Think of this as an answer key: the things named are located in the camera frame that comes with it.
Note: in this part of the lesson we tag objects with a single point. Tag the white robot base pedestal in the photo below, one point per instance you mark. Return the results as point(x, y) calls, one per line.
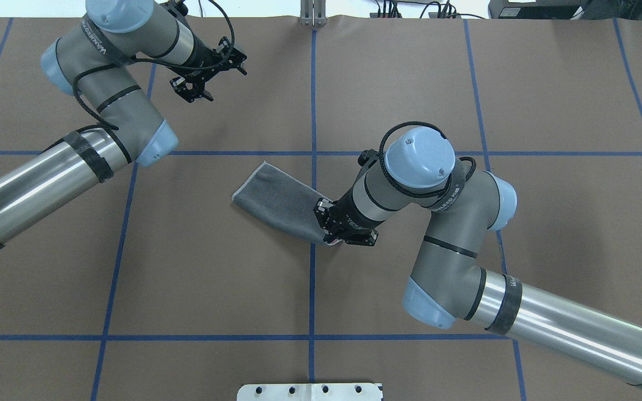
point(311, 391)

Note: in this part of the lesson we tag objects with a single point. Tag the black box device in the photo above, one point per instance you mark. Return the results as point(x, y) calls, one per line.
point(560, 10)

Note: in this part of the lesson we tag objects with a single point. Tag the brown paper table cover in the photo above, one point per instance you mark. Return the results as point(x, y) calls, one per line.
point(155, 285)

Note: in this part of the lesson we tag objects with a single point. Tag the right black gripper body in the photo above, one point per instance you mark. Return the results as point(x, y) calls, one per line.
point(350, 214)

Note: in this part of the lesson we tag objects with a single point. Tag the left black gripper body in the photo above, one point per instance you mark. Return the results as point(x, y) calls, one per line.
point(203, 57)

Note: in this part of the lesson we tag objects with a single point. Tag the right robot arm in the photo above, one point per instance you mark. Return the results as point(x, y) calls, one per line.
point(415, 164)

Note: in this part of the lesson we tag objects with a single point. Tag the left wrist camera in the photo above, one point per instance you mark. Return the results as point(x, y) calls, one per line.
point(231, 56)

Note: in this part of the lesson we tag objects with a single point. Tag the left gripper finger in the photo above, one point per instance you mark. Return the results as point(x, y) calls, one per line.
point(189, 90)

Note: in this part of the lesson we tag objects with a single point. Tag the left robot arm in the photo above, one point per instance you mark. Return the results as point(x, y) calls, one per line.
point(90, 63)

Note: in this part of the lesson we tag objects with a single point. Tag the pink and grey towel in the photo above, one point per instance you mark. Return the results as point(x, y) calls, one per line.
point(283, 203)

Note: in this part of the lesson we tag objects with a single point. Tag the aluminium frame post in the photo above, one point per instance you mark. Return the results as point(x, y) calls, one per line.
point(313, 13)

